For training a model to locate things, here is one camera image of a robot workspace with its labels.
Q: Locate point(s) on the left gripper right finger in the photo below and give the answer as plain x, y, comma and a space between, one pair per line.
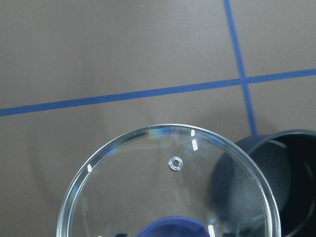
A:
227, 235

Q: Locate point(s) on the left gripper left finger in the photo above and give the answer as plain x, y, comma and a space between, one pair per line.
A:
121, 235

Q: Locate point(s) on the glass lid blue knob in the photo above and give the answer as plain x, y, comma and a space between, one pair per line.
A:
151, 182

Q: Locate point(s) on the dark blue saucepan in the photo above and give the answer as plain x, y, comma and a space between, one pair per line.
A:
265, 185

